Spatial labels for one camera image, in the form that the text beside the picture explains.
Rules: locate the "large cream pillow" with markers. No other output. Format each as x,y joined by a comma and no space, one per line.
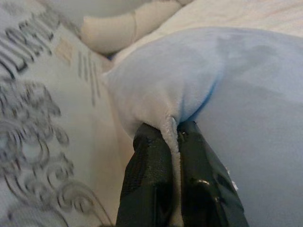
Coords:
113,30

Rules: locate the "white quilted mattress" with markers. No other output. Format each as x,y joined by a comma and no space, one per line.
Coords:
236,16

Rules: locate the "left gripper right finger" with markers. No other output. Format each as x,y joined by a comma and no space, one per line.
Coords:
203,184

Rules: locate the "grey plush pillow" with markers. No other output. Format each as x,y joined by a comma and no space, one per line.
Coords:
236,94

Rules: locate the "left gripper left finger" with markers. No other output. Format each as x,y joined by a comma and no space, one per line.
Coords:
149,177

